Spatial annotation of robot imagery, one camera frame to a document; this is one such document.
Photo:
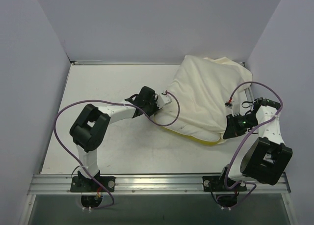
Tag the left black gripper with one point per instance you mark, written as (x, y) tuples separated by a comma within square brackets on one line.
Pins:
[(152, 105)]

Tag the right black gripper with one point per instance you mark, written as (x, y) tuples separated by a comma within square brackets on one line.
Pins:
[(230, 127)]

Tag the white pillow yellow edge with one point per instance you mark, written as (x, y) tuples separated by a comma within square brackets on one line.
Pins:
[(187, 130)]

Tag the cream pillowcase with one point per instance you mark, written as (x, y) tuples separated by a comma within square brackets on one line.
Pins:
[(202, 86)]

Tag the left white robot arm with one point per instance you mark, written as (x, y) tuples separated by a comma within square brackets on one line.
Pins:
[(89, 128)]

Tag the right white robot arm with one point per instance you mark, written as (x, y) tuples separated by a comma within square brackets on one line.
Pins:
[(268, 157)]

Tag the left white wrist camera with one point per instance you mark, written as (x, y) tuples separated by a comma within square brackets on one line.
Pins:
[(163, 100)]

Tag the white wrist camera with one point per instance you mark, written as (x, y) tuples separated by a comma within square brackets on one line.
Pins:
[(163, 100), (233, 107)]

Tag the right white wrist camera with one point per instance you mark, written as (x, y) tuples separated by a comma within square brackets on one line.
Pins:
[(233, 107)]

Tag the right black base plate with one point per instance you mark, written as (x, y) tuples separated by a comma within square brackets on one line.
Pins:
[(215, 184)]

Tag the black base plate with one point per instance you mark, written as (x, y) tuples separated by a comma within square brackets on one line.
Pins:
[(86, 185), (215, 184)]

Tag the aluminium front rail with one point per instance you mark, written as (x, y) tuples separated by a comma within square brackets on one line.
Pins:
[(125, 184)]

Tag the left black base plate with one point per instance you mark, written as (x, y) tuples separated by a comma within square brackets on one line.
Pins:
[(86, 185)]

